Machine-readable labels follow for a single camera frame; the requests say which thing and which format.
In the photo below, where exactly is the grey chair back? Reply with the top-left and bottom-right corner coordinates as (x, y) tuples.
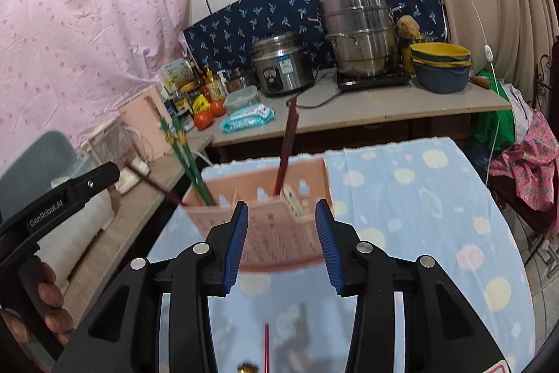
(0, 131), (78, 222)

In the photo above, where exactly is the white cable with switch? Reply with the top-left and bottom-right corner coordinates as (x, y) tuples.
(432, 0), (504, 187)

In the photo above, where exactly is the yellow plastic basin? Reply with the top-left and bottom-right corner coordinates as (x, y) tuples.
(411, 43), (472, 62)
(412, 56), (473, 69)

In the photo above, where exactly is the stainless steel steamer pot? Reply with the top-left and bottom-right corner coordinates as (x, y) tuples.
(318, 0), (405, 79)

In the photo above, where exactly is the white blender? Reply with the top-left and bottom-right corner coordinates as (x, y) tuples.
(79, 120), (152, 195)

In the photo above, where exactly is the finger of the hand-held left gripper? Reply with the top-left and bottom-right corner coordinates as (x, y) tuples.
(65, 162), (121, 204)

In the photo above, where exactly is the dark metal chair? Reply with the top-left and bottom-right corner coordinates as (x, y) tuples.
(536, 36), (559, 124)

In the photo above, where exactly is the white cloth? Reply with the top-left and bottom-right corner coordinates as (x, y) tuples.
(504, 80), (536, 142)

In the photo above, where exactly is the brown loofah sponge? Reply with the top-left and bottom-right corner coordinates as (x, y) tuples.
(395, 15), (422, 40)

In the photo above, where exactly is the clear plastic food container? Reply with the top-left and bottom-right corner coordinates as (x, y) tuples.
(224, 86), (262, 112)

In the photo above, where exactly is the blue wet wipes packet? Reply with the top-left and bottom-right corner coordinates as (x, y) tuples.
(218, 103), (277, 134)

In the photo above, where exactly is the pink printed curtain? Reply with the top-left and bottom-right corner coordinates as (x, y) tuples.
(0, 0), (195, 177)

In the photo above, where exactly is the blue dotted tablecloth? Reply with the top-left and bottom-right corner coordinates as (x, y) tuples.
(146, 137), (531, 373)

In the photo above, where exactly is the yellow mug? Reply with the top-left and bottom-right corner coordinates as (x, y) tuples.
(401, 41), (416, 75)

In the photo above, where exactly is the blue plastic basin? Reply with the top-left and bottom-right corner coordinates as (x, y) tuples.
(413, 63), (472, 94)

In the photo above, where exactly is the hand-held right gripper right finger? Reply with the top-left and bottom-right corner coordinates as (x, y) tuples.
(314, 198), (509, 373)

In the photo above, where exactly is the pink electric kettle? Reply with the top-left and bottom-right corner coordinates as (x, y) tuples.
(118, 87), (174, 165)

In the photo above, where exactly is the green chopstick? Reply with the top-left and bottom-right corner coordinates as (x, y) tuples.
(159, 118), (211, 206)
(174, 120), (216, 206)

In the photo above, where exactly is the yellow-label oil bottle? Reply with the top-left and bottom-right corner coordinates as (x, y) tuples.
(204, 65), (226, 103)

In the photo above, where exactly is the grey kitchen counter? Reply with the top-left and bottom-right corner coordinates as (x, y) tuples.
(210, 69), (514, 147)

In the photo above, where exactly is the black power cord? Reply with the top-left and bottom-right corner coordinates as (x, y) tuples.
(286, 90), (342, 110)

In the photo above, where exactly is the yellow snack packet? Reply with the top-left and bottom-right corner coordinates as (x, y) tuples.
(191, 93), (211, 115)

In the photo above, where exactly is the person's left hand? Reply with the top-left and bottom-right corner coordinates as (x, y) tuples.
(37, 261), (76, 346)

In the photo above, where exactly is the black induction cooker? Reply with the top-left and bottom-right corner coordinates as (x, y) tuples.
(336, 69), (414, 90)

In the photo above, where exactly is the white flower-print carton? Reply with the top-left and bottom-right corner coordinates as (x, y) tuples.
(156, 59), (193, 94)

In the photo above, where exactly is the navy leaf-print cloth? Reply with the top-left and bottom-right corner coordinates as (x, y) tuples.
(183, 0), (448, 70)

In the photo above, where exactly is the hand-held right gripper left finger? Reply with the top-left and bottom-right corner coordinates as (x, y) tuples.
(55, 200), (249, 373)

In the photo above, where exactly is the wooden side table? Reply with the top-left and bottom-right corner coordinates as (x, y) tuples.
(65, 128), (215, 313)

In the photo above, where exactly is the dark sauce bottle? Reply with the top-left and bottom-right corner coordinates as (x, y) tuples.
(172, 91), (193, 117)

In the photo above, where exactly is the pink plastic utensil basket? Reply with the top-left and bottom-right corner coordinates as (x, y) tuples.
(181, 152), (337, 272)

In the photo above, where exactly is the pink pineapple-print cloth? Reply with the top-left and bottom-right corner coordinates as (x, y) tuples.
(488, 115), (559, 239)

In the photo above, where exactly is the silver rice cooker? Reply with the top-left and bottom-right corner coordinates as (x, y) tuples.
(250, 31), (316, 96)

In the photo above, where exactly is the green plastic bag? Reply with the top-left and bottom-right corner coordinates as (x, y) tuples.
(472, 69), (518, 151)

